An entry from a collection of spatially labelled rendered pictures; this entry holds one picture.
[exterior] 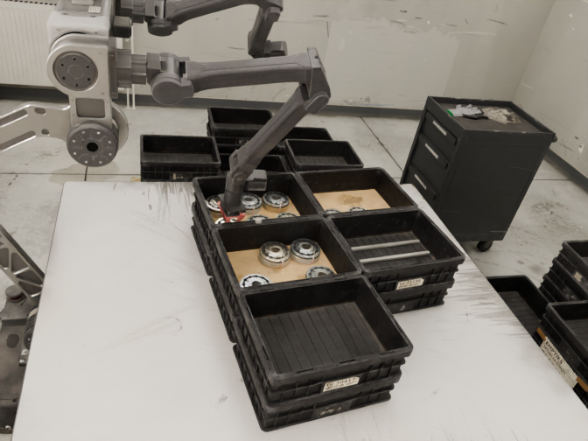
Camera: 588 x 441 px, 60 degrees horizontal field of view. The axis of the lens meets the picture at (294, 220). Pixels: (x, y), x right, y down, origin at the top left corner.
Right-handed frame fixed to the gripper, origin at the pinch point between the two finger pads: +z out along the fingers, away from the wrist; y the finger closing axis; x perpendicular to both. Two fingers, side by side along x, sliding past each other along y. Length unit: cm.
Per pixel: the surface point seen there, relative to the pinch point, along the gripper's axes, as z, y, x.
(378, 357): -7, -70, -13
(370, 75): 46, 241, -238
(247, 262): 3.9, -16.0, -0.6
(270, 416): 10, -66, 13
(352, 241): 3.3, -15.7, -42.0
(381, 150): 86, 173, -217
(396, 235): 3, -18, -61
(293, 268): 3.5, -23.1, -14.1
